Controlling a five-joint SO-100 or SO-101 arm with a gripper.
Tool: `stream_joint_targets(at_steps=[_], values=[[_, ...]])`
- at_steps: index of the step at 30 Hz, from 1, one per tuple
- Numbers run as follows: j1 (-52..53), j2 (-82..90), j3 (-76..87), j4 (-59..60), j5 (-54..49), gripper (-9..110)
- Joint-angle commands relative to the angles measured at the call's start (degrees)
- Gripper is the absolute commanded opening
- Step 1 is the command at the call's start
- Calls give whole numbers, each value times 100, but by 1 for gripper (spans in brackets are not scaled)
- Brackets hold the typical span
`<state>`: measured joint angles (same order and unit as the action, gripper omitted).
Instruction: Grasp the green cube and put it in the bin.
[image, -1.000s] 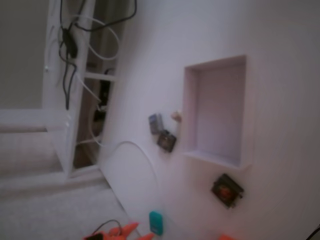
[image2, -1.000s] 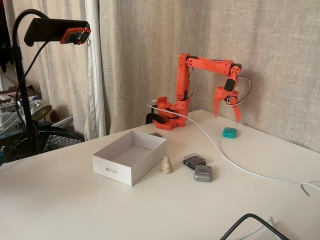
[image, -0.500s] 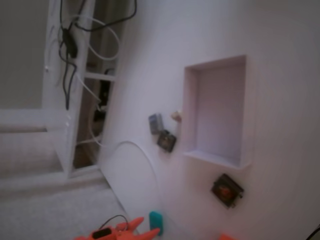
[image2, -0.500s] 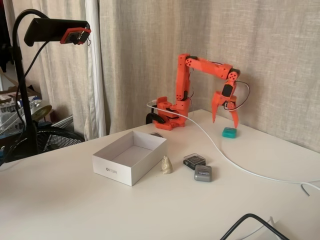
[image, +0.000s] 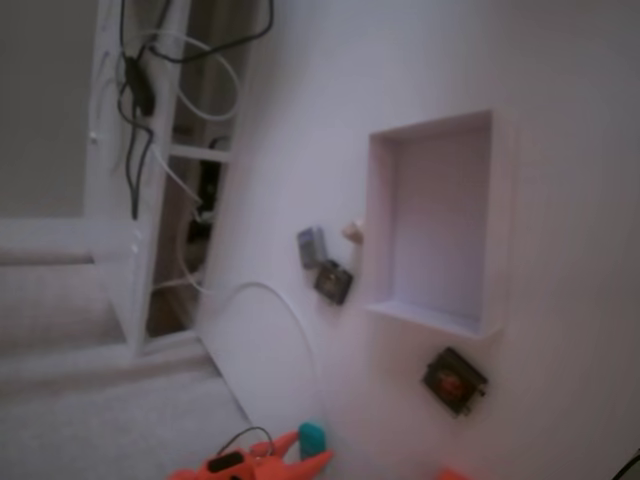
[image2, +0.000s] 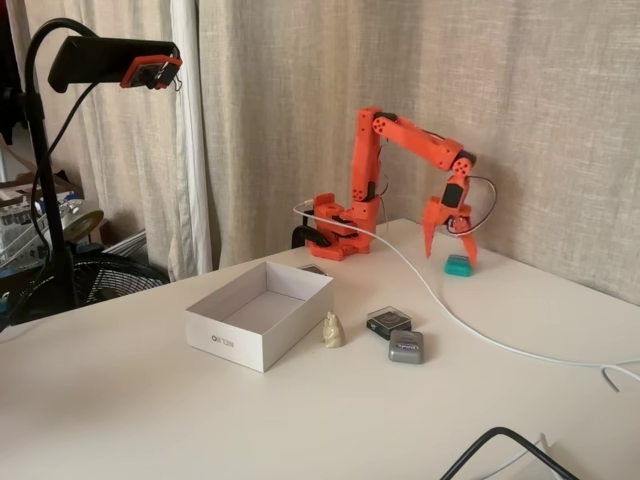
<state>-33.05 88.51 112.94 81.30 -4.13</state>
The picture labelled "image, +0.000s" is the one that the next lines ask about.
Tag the white furniture frame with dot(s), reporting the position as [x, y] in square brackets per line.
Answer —
[107, 150]

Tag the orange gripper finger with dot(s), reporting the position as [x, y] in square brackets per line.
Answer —
[285, 445]
[312, 465]

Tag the teal green cube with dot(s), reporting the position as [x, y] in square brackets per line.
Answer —
[314, 439]

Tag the white cardboard box bin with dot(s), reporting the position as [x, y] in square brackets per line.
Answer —
[440, 225]

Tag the small black box brown lid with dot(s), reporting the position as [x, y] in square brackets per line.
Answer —
[454, 382]
[334, 282]

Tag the grey metal tin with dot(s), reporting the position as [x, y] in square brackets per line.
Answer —
[312, 246]

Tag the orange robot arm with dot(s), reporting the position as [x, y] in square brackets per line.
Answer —
[452, 474]

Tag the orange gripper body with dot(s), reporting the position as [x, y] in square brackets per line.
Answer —
[250, 466]

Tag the cream animal figurine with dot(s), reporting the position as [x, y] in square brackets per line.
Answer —
[354, 231]

